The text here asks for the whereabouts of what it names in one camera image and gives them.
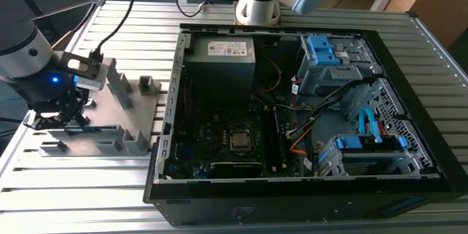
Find silver CPU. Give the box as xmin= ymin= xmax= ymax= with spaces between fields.
xmin=230 ymin=130 xmax=254 ymax=149

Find blue RAM stick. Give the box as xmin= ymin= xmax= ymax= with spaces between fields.
xmin=64 ymin=126 xmax=120 ymax=134

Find black graphics card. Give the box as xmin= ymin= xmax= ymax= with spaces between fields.
xmin=210 ymin=161 xmax=264 ymax=179

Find green motherboard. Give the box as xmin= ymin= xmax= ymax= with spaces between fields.
xmin=171 ymin=102 xmax=315 ymax=179

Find black camera bracket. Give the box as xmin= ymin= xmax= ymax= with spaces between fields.
xmin=60 ymin=50 xmax=106 ymax=80

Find blue data cable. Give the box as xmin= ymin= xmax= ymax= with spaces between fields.
xmin=358 ymin=107 xmax=383 ymax=143

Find black PC case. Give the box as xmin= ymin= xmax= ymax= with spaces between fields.
xmin=142 ymin=22 xmax=464 ymax=228

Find grey metal drive cage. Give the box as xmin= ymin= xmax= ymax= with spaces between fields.
xmin=314 ymin=135 xmax=436 ymax=177
xmin=296 ymin=33 xmax=384 ymax=98

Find hard disk in blue carrier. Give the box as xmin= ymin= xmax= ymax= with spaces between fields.
xmin=336 ymin=134 xmax=410 ymax=152

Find grey parts rack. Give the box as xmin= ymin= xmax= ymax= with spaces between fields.
xmin=39 ymin=57 xmax=164 ymax=158

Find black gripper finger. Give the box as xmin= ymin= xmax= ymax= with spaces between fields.
xmin=23 ymin=111 xmax=71 ymax=131
xmin=59 ymin=88 xmax=91 ymax=128

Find grey power supply unit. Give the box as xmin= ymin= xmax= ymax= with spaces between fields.
xmin=183 ymin=35 xmax=258 ymax=103

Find black cable bundle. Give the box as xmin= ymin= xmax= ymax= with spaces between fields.
xmin=308 ymin=79 xmax=376 ymax=121

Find wooden cabinet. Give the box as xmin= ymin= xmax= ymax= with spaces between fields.
xmin=386 ymin=0 xmax=468 ymax=50

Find orange power wires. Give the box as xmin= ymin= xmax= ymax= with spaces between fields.
xmin=290 ymin=124 xmax=315 ymax=155

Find thin orange wire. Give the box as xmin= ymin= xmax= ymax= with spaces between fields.
xmin=255 ymin=53 xmax=283 ymax=94

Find grey white wire bundle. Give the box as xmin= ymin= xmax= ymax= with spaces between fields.
xmin=287 ymin=117 xmax=315 ymax=139

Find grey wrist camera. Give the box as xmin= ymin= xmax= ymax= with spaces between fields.
xmin=74 ymin=76 xmax=110 ymax=92

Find blue drive bay latch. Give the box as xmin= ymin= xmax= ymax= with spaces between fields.
xmin=307 ymin=35 xmax=339 ymax=65

